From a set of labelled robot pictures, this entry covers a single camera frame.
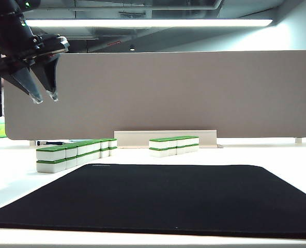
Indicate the long ceiling light strip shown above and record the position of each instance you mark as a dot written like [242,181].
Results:
[142,23]

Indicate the white divider foot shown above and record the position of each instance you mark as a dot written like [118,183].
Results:
[32,142]

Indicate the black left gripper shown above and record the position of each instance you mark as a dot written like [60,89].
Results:
[16,62]

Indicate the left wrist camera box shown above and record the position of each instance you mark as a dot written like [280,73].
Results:
[57,44]

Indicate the small pendant ceiling lamp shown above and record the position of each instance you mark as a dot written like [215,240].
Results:
[132,48]

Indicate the black marker pen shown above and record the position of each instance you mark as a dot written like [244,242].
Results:
[50,142]

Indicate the grey-beige desk divider panel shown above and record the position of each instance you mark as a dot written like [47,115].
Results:
[168,95]

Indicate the black fabric desk mat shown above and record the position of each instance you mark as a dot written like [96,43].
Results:
[153,201]

